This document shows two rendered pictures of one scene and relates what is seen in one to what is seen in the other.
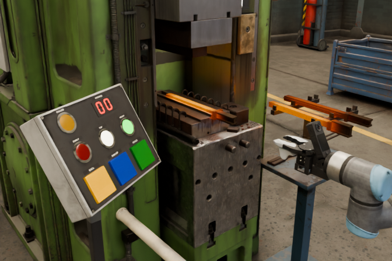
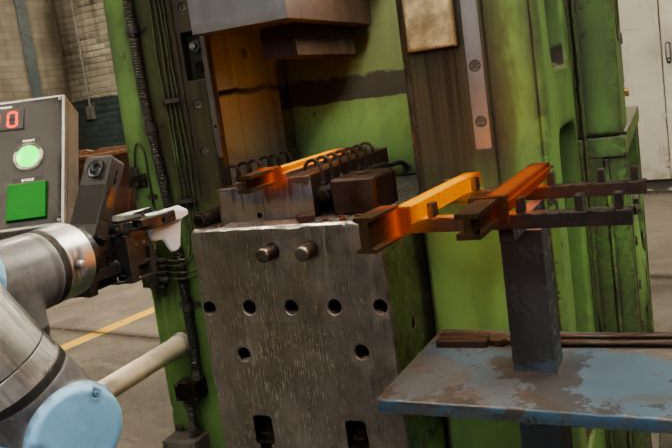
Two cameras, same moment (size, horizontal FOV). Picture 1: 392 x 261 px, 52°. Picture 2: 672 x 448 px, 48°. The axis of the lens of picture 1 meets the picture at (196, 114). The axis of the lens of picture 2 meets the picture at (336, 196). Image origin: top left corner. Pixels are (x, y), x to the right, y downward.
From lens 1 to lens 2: 173 cm
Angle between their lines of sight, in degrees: 63
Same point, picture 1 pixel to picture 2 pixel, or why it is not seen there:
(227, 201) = (298, 386)
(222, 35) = (260, 4)
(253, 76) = (481, 109)
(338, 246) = not seen: outside the picture
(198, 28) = not seen: outside the picture
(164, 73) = (397, 115)
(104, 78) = (130, 99)
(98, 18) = (111, 4)
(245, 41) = (419, 19)
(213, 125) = (269, 201)
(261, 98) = not seen: hidden behind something
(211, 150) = (230, 245)
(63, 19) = not seen: hidden behind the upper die
